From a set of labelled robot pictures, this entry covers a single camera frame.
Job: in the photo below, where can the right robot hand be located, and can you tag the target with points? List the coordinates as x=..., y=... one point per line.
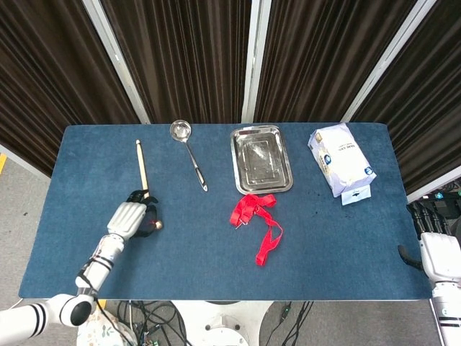
x=437, y=248

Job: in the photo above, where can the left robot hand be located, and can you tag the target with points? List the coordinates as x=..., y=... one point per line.
x=129, y=218

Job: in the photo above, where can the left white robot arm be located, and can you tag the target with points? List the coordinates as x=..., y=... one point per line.
x=72, y=288

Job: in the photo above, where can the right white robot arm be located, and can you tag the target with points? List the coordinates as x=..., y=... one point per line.
x=446, y=313

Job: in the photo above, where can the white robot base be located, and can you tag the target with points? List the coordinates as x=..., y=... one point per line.
x=219, y=322

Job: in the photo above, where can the wooden stick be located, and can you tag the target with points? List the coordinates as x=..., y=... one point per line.
x=142, y=166

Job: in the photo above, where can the blue table mat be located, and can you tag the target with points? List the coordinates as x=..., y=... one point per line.
x=223, y=252

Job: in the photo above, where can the floral cloth bag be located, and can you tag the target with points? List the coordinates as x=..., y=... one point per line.
x=108, y=331

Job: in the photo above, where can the white tissue pack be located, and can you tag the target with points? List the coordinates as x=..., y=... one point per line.
x=340, y=160

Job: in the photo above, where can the rectangular steel tray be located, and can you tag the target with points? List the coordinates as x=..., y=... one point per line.
x=261, y=158

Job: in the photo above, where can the dark pleated curtain screen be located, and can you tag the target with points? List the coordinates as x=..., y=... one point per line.
x=230, y=61

